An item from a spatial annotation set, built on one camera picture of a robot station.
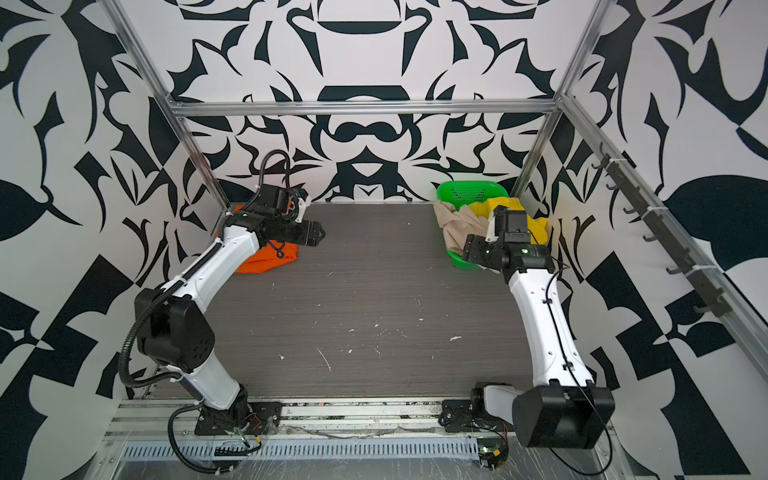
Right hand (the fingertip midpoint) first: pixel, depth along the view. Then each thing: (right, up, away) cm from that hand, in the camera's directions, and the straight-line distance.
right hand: (480, 246), depth 77 cm
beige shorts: (-2, +6, +17) cm, 18 cm away
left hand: (-45, +6, +9) cm, 46 cm away
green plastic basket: (+6, +19, +45) cm, 49 cm away
